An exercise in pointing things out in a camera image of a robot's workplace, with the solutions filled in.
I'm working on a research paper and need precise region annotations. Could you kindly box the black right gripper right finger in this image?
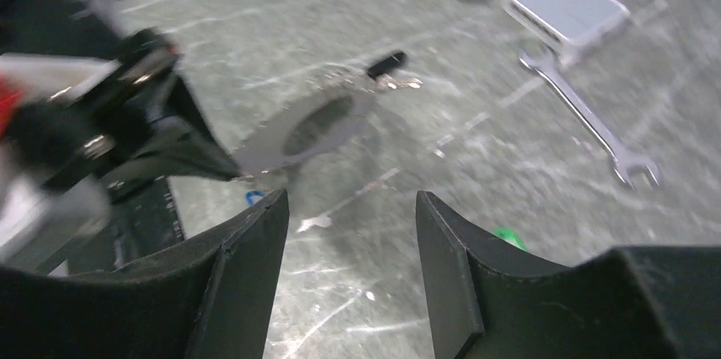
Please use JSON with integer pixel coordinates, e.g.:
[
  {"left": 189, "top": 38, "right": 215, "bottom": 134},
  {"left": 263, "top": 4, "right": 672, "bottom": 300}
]
[{"left": 416, "top": 191, "right": 720, "bottom": 358}]

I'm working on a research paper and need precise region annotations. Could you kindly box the white network switch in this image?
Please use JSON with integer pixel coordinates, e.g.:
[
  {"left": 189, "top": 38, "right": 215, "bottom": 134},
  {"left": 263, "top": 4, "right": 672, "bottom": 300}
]
[{"left": 502, "top": 0, "right": 630, "bottom": 65}]

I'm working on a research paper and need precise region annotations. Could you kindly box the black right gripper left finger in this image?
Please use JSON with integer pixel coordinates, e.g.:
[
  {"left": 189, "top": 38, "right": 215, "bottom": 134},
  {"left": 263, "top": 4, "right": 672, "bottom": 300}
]
[{"left": 1, "top": 190, "right": 289, "bottom": 358}]

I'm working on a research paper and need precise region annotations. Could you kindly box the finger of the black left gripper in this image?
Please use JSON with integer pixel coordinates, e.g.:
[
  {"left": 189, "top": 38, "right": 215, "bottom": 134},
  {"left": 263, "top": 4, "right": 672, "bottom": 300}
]
[
  {"left": 106, "top": 131, "right": 241, "bottom": 184},
  {"left": 165, "top": 74, "right": 225, "bottom": 160}
]

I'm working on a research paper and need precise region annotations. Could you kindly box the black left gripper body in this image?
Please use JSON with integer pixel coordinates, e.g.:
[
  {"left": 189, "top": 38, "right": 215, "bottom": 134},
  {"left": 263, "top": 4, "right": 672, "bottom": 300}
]
[{"left": 3, "top": 29, "right": 186, "bottom": 190}]

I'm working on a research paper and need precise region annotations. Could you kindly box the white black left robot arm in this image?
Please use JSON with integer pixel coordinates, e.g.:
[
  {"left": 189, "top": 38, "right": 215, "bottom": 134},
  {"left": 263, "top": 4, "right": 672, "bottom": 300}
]
[{"left": 1, "top": 0, "right": 241, "bottom": 273}]

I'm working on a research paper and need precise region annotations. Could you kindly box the silver right wrench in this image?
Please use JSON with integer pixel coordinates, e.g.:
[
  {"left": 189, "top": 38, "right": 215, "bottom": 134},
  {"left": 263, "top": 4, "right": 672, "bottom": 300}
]
[{"left": 519, "top": 46, "right": 661, "bottom": 189}]

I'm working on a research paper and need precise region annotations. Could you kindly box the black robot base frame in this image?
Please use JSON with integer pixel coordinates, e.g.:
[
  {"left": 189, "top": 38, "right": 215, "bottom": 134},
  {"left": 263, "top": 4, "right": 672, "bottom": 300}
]
[{"left": 67, "top": 179, "right": 185, "bottom": 275}]

